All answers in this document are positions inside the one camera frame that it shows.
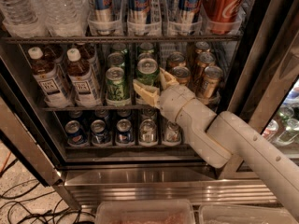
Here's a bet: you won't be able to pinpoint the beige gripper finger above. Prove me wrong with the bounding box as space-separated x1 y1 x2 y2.
159 68 178 90
133 79 160 108

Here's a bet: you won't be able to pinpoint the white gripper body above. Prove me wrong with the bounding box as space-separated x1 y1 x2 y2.
160 85 195 123

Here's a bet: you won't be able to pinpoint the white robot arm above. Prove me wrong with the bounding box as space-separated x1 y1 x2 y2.
133 69 299 220

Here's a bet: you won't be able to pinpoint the front left gold can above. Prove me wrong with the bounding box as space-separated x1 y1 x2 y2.
171 66 191 85

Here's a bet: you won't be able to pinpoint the second row left gold can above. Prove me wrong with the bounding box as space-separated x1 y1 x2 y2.
166 51 186 70

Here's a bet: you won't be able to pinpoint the second row gold can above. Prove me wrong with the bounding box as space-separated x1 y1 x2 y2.
166 51 186 70
192 51 216 81

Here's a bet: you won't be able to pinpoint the right silver can bottom shelf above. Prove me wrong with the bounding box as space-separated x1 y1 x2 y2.
163 121 181 146

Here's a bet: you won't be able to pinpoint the silver can shelf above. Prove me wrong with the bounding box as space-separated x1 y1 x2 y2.
163 121 181 146
139 119 157 144

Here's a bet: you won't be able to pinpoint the front right gold can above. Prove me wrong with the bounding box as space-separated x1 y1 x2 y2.
195 66 223 104

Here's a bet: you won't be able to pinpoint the left silver can bottom shelf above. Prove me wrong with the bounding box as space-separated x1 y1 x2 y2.
139 119 157 144

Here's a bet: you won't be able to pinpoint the second row right gold can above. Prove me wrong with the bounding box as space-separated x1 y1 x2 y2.
192 51 216 81

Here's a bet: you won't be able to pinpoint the second row left green can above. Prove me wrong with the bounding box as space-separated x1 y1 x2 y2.
107 52 125 69

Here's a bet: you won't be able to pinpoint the right blue Pepsi can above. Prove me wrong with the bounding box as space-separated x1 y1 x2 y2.
116 119 134 145

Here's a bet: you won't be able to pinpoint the blue pepsi can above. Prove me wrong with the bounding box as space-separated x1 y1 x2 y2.
91 119 111 147
116 119 134 145
65 120 88 147

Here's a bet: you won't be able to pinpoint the middle blue Pepsi can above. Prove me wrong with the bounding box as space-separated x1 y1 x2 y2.
91 119 111 147

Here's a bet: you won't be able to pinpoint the right Red Bull can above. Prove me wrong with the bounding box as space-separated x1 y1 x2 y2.
175 0 201 35

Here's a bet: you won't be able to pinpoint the red bull can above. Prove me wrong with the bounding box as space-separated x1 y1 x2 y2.
175 0 201 35
128 0 151 35
94 0 115 35

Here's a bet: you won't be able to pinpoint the middle Red Bull can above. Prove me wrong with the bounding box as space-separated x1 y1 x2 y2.
128 0 151 35

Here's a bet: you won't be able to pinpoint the left blue Pepsi can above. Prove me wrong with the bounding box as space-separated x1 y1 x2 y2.
65 120 88 147

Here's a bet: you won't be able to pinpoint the glass fridge door right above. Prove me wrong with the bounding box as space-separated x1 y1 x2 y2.
216 0 299 180

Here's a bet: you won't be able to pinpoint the stainless steel fridge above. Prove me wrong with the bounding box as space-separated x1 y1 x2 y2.
0 0 299 211

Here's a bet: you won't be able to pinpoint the red Coca-Cola can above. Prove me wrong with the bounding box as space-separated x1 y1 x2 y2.
203 0 242 35

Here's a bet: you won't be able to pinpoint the left Red Bull can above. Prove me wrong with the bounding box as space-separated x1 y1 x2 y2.
94 0 115 35

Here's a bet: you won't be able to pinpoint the water bottle shelf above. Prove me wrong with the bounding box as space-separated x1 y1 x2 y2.
0 0 46 38
41 0 83 37

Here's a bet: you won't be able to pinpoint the left water bottle top shelf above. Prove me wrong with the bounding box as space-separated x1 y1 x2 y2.
0 0 46 38

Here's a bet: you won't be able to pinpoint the right tea bottle white cap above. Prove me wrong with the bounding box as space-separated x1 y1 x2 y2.
67 49 101 107

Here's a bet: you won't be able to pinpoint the tea bottle white cap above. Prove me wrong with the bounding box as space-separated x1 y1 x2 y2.
28 47 71 108
67 49 101 107

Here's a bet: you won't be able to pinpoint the left tea bottle white cap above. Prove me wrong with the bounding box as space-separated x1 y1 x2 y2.
28 47 71 108

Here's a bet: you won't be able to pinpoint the right clear plastic bin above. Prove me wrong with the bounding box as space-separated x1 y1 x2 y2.
198 204 298 224

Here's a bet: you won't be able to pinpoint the clear plastic bin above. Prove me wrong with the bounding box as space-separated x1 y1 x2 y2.
95 199 195 224
198 204 298 224

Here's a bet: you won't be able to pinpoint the left clear plastic bin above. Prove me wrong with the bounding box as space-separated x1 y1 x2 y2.
95 199 195 224

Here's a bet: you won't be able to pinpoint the orange floor cable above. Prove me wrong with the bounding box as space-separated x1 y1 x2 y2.
0 150 13 175

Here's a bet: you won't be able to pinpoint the black floor cables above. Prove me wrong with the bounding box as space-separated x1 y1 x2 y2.
0 158 96 224

